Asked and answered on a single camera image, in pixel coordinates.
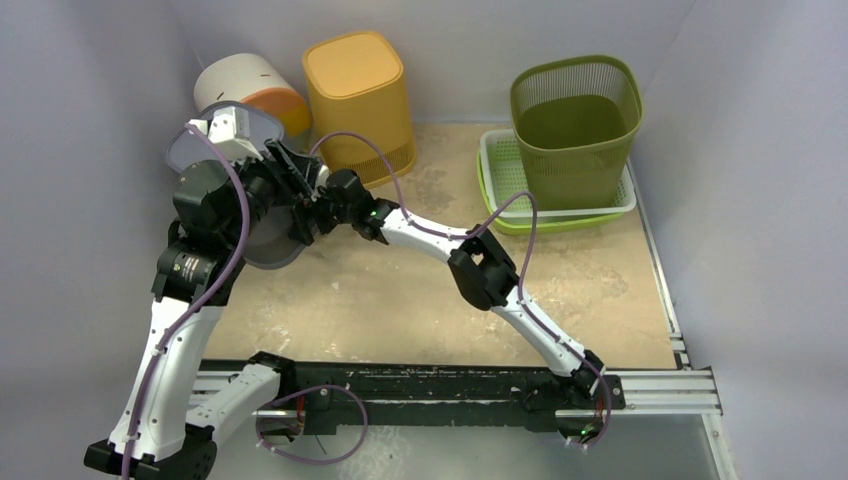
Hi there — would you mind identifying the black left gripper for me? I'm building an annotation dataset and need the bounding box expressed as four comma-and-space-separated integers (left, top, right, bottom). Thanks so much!
222, 138, 321, 248

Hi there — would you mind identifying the grey mesh basket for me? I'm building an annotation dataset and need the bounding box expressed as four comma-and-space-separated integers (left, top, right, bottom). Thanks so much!
164, 101, 303, 270

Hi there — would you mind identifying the orange mesh basket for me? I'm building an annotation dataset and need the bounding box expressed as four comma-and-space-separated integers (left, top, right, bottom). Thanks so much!
302, 31, 416, 188

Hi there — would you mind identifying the olive green mesh basket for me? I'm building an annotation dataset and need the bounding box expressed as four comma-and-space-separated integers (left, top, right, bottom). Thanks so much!
509, 55, 643, 210

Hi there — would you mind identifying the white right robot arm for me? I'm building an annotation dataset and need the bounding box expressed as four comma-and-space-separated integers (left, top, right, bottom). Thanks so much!
289, 169, 610, 407

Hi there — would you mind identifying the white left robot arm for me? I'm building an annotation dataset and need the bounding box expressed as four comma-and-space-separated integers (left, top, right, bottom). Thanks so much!
83, 140, 328, 479

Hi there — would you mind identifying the round pastel drawer cabinet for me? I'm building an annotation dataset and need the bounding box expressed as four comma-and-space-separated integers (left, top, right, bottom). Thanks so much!
193, 53, 312, 151

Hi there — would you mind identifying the white mesh tray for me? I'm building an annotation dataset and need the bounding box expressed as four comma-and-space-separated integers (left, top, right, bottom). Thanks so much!
478, 129, 637, 225

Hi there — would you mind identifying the lime green tray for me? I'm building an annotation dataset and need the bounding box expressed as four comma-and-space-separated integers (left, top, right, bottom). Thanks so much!
476, 152, 623, 236

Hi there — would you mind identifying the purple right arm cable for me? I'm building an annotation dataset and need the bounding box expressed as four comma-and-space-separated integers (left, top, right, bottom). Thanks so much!
307, 131, 614, 452

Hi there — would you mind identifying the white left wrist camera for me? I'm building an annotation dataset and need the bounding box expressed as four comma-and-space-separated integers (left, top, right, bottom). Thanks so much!
189, 105, 262, 164

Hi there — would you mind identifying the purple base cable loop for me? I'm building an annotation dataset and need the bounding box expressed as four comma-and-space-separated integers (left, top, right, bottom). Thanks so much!
254, 385, 369, 466

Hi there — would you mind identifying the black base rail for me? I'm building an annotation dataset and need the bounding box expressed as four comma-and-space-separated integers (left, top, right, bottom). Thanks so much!
261, 360, 626, 437

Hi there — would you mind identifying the aluminium frame rail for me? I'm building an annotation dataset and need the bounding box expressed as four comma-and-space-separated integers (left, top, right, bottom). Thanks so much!
618, 370, 723, 415

